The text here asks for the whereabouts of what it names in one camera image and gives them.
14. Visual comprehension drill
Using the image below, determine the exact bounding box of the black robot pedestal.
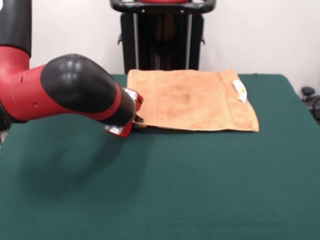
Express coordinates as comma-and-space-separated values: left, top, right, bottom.
109, 0, 217, 72

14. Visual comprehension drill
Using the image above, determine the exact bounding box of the orange terry towel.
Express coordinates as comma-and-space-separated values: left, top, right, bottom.
126, 69, 260, 133

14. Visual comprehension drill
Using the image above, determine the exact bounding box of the dark green table cloth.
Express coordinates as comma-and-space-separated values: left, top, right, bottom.
0, 73, 320, 240

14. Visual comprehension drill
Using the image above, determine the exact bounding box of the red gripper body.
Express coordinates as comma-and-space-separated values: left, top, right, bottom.
107, 94, 145, 139

